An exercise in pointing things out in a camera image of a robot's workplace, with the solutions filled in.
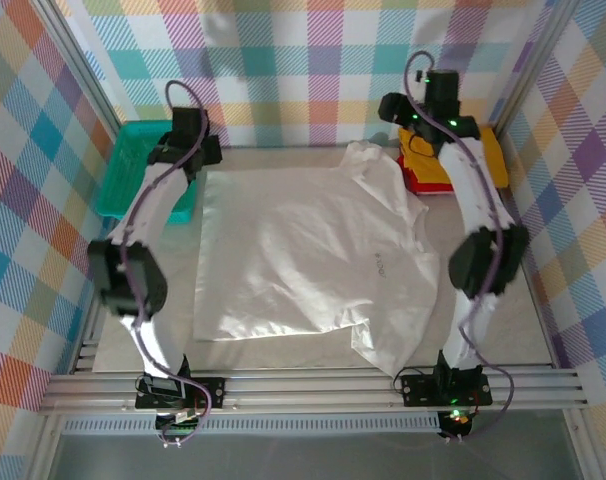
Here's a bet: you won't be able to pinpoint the aluminium frame rail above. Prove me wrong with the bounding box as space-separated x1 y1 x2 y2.
37 367 589 416

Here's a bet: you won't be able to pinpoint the green left controller board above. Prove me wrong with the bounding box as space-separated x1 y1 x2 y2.
155 412 204 449

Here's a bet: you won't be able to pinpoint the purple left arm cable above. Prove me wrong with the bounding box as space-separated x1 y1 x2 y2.
120 79 217 449

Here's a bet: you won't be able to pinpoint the folded yellow t-shirt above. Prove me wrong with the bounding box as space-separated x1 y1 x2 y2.
398 125 510 190

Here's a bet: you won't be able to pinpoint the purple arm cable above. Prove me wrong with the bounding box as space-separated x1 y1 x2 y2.
120 79 217 449
404 49 515 441

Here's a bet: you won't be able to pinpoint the aluminium frame upright post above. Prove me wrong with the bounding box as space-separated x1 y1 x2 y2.
32 0 123 132
488 0 584 132

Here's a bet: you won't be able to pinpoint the white t-shirt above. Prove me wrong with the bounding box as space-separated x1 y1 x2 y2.
191 139 442 379

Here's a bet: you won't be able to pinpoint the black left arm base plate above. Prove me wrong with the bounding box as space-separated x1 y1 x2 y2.
134 377 227 410

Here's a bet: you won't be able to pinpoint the folded red t-shirt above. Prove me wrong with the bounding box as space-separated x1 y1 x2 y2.
396 154 454 197

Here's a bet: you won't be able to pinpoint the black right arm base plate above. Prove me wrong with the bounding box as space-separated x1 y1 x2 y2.
400 372 493 407

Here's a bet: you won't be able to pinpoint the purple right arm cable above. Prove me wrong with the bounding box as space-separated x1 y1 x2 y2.
404 49 515 441

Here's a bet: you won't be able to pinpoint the white slotted cable duct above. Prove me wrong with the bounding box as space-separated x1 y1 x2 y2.
62 413 442 435

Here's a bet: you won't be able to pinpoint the teal plastic basket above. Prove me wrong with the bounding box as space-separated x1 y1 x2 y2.
96 121 200 227

